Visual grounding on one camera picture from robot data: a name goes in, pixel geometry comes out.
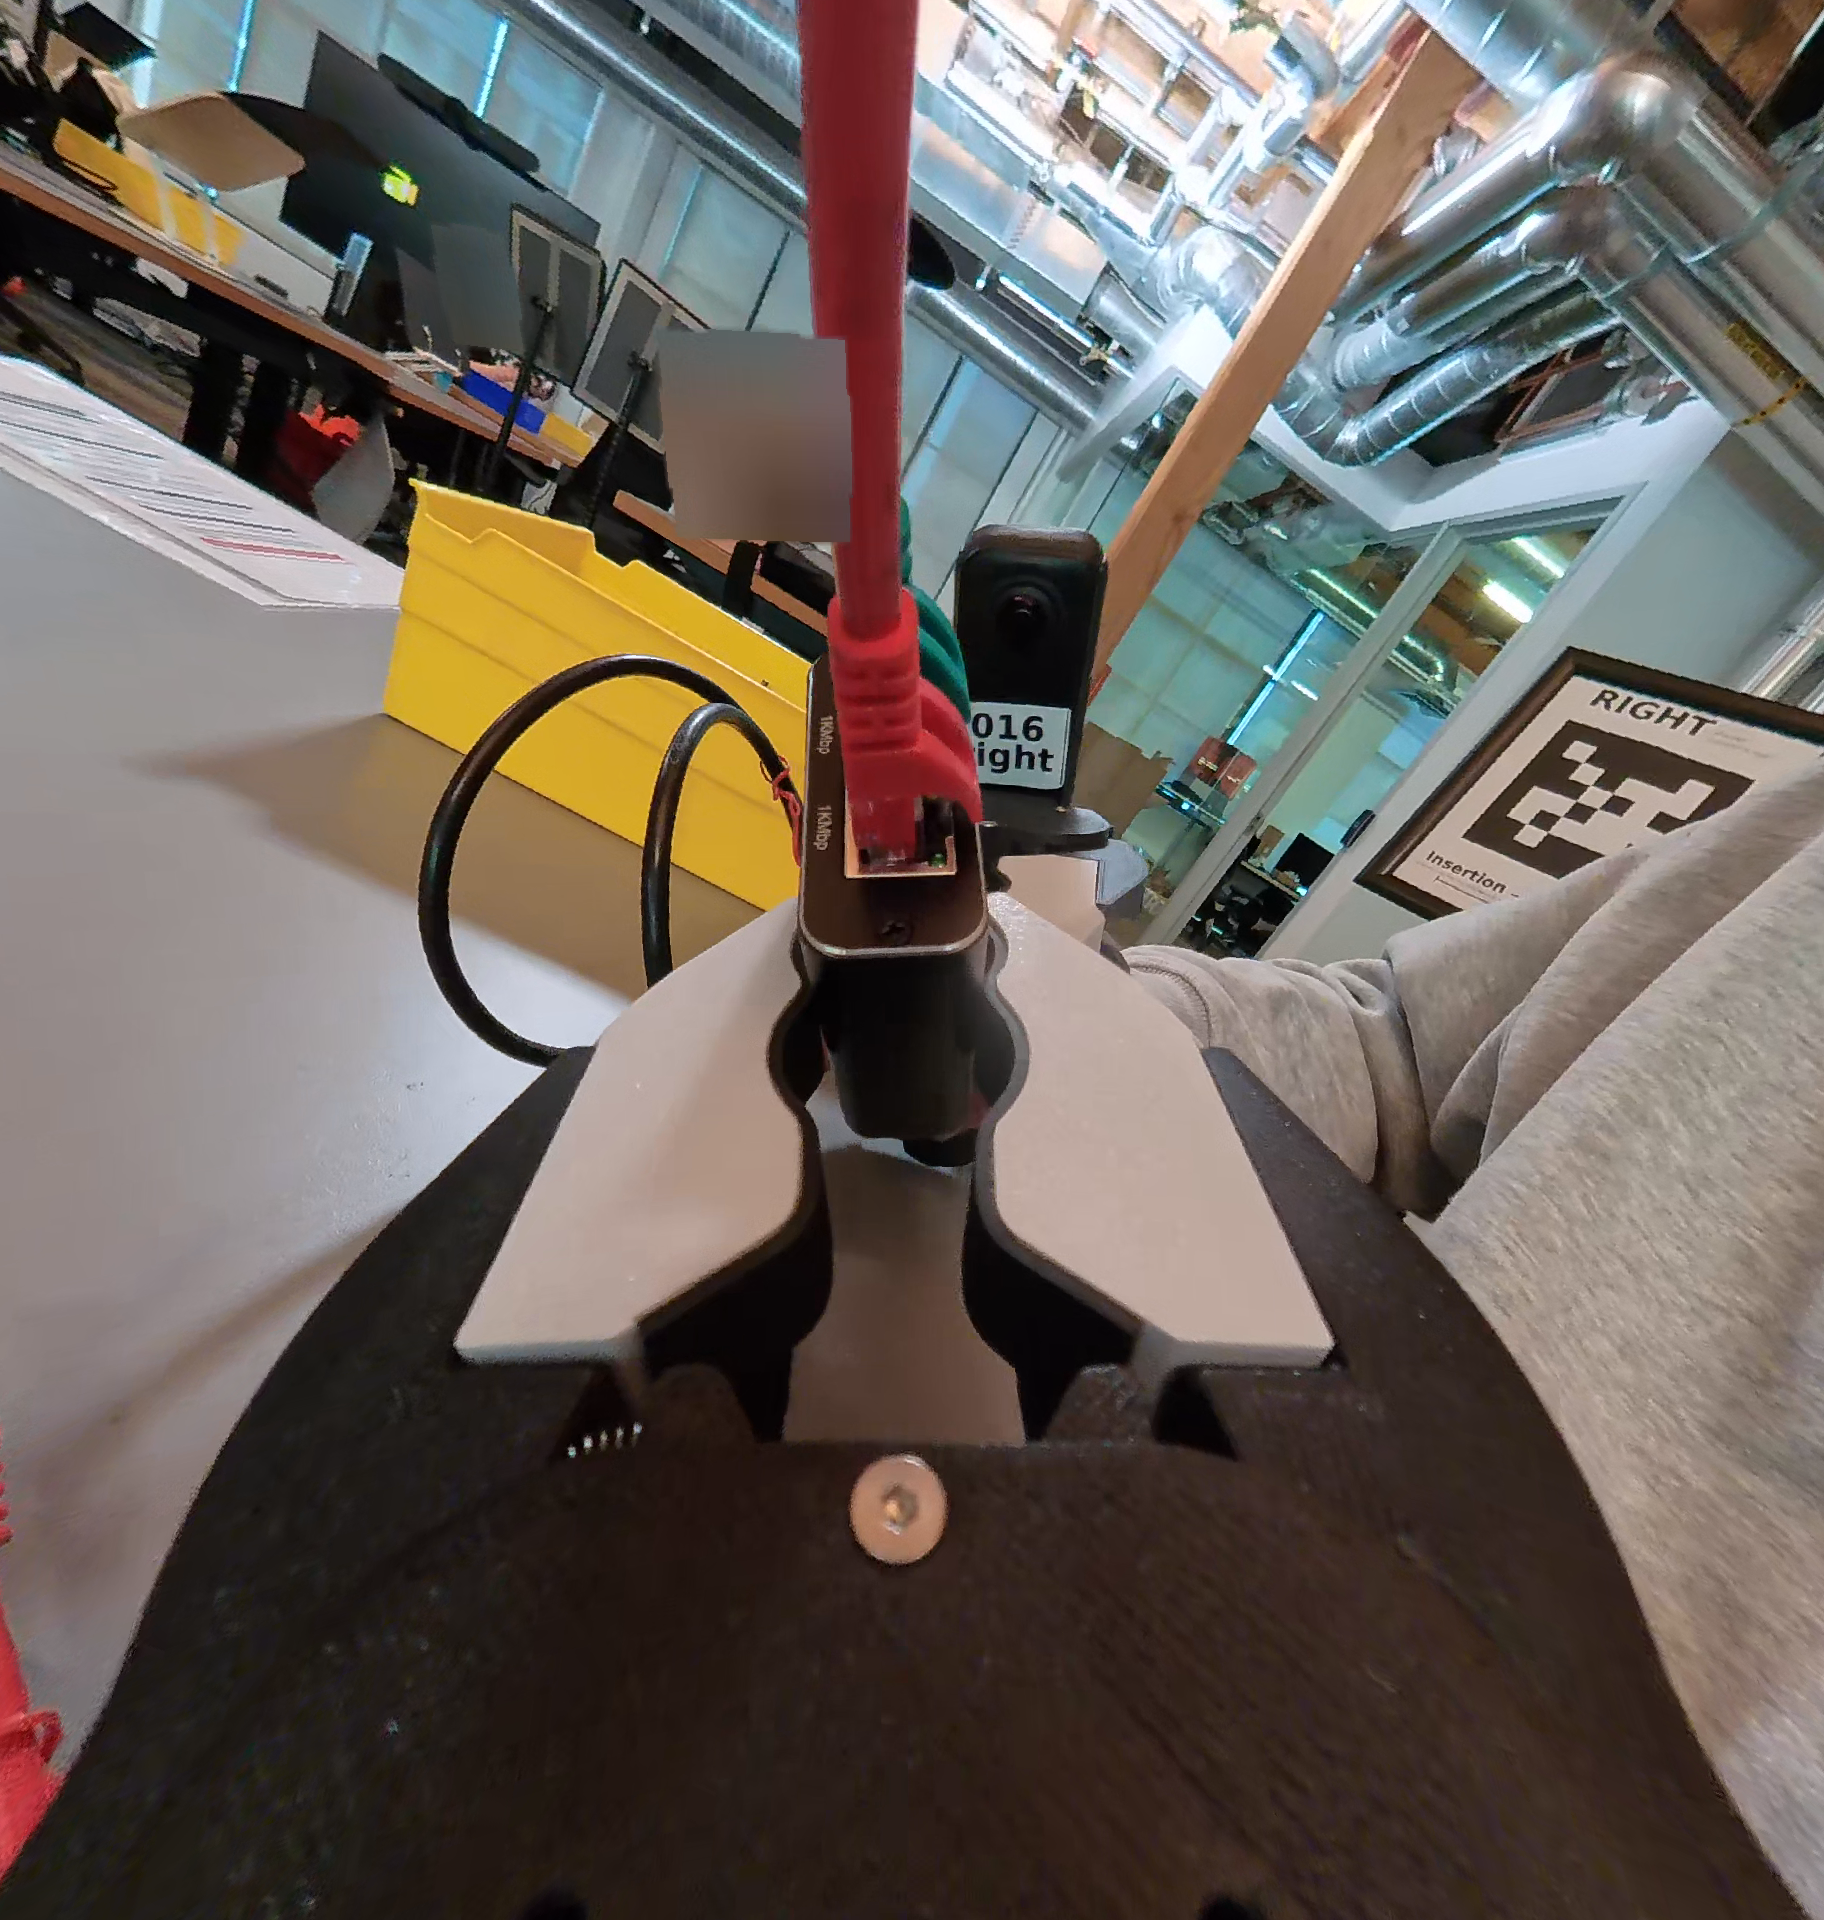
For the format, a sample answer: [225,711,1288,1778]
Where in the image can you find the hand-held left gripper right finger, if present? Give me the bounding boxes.
[970,887,1332,1369]

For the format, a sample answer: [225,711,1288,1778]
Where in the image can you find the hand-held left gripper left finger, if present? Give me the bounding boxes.
[454,906,833,1369]

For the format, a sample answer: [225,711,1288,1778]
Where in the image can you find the green ethernet cable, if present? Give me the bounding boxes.
[898,495,991,830]

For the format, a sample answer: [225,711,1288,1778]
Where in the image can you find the black ethernet adapter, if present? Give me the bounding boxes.
[794,651,998,1160]

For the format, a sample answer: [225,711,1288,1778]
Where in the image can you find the red ethernet cable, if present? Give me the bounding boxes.
[0,0,977,1918]

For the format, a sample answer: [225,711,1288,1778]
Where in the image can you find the black cable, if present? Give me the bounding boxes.
[414,651,811,1070]

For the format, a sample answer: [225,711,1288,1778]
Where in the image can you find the yellow plastic bin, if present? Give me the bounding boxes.
[384,478,856,916]

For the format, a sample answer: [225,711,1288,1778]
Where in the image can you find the person's right forearm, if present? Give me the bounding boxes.
[1121,745,1824,1223]

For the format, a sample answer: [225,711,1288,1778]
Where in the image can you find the wooden beam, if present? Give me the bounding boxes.
[1088,28,1488,664]

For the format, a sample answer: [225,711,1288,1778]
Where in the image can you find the small framed music stand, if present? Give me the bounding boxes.
[504,203,613,387]
[568,259,707,448]

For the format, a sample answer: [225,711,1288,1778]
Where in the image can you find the grey zip hoodie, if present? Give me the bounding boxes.
[1414,1034,1824,1920]

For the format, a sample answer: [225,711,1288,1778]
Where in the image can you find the framed marker sign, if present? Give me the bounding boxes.
[1355,645,1824,923]

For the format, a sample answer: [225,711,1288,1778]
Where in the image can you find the silver ventilation ducts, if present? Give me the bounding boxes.
[910,0,1824,470]

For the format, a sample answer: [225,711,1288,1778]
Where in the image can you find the large black screen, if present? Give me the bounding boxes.
[278,29,604,365]

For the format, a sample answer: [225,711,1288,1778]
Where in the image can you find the printed paper sheet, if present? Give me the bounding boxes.
[0,374,407,609]

